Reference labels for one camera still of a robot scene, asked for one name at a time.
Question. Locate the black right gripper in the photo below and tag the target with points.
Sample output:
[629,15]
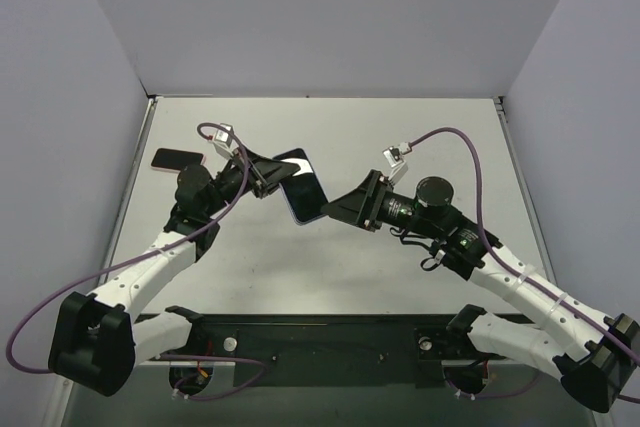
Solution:
[371,202]

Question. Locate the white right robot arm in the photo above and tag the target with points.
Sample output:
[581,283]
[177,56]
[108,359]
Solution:
[592,354]

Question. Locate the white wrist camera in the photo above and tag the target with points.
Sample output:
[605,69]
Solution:
[395,156]
[222,140]

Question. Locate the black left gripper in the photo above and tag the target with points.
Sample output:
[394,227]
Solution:
[252,176]

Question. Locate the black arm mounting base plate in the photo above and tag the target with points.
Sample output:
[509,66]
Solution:
[339,350]

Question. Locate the aluminium table edge rail right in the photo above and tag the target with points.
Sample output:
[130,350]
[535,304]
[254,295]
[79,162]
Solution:
[525,192]

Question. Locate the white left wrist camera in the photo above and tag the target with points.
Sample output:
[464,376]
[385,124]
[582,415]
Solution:
[222,140]

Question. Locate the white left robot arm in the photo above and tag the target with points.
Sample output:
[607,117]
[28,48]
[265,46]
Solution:
[99,338]

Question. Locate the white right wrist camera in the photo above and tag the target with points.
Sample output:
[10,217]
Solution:
[395,156]

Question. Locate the black phone from lilac case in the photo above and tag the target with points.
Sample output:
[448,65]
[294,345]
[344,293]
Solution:
[303,191]

